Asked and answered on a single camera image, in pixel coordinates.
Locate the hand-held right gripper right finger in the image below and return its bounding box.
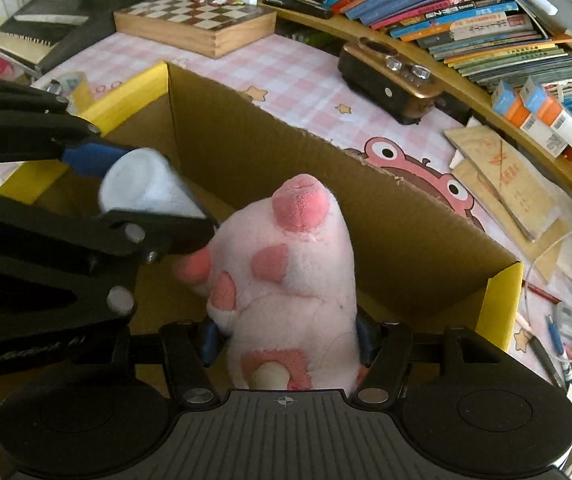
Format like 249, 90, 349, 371
353, 317, 536, 407

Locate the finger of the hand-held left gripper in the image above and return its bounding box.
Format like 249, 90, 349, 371
0, 184, 217, 348
0, 72, 139, 179

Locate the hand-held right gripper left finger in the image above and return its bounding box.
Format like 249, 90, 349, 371
126, 320, 219, 409

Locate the white cloth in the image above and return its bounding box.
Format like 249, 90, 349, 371
97, 147, 207, 220

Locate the pink plush toy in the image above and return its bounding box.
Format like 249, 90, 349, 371
173, 174, 371, 392

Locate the cardboard box with yellow flaps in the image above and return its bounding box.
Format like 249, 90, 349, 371
0, 60, 525, 480

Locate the black toy piano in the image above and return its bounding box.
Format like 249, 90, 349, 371
0, 0, 179, 81

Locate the wooden chess board box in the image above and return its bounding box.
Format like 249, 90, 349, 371
113, 0, 277, 59

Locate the black pen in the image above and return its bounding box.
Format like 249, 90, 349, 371
528, 335, 565, 388

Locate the red pencil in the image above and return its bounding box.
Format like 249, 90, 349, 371
520, 280, 562, 306

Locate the blue pen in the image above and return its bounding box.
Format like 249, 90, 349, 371
546, 314, 572, 382

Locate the brown retro radio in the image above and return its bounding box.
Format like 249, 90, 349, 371
337, 37, 445, 126

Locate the wooden bookshelf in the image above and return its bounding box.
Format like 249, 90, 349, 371
260, 2, 572, 206

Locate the orange blue white carton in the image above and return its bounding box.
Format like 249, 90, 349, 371
520, 77, 572, 157
490, 80, 569, 158

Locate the row of colourful books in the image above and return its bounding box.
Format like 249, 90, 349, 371
311, 0, 572, 93

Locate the white cable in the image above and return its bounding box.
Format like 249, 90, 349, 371
522, 204, 572, 361

